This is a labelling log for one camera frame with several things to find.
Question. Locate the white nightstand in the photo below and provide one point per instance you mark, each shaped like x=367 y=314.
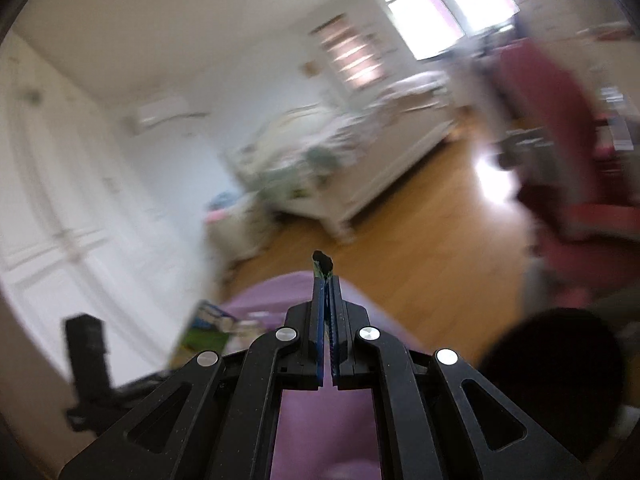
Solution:
x=240 y=231

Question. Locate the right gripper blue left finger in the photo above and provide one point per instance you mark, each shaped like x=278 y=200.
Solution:
x=301 y=368

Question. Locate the green snack box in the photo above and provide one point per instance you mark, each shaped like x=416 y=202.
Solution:
x=210 y=329

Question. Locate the purple round tablecloth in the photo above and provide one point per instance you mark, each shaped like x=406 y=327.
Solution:
x=268 y=432

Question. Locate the small dark green wrapper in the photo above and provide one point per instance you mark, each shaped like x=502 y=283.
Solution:
x=323 y=265

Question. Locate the black trash bin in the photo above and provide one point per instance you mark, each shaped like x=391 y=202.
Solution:
x=568 y=371

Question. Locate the white air conditioner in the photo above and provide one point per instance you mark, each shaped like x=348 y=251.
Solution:
x=149 y=115

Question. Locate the white wardrobe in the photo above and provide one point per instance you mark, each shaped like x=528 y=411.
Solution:
x=79 y=234

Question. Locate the white wooden bed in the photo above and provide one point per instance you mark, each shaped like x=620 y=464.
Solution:
x=319 y=162

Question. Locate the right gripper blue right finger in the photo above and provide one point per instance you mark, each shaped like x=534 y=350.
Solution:
x=344 y=319

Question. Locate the left window with blind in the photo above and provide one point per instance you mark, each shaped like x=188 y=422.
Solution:
x=353 y=56

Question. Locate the pink grey desk chair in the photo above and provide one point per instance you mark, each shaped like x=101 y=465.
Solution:
x=585 y=232

